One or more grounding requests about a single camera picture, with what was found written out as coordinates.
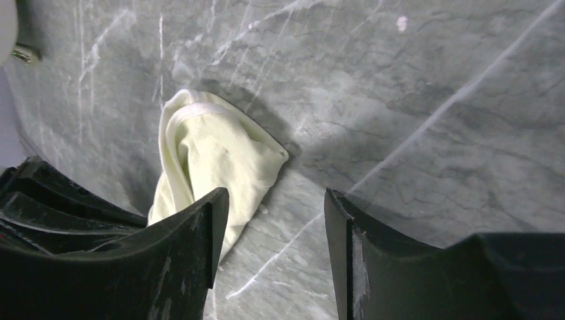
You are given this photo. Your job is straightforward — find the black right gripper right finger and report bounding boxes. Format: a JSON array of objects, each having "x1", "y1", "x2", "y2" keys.
[{"x1": 324, "y1": 189, "x2": 564, "y2": 319}]

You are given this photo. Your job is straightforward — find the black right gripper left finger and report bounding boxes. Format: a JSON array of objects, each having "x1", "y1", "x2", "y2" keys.
[{"x1": 1, "y1": 187, "x2": 229, "y2": 319}]

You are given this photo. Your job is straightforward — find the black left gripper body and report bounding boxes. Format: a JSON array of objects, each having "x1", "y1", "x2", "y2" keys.
[{"x1": 1, "y1": 157, "x2": 147, "y2": 255}]

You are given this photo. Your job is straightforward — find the cream yellow underwear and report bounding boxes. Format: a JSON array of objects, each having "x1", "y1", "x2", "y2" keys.
[{"x1": 148, "y1": 89, "x2": 289, "y2": 258}]

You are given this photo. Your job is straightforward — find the cream cylindrical container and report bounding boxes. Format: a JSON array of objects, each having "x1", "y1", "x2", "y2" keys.
[{"x1": 1, "y1": 0, "x2": 41, "y2": 67}]

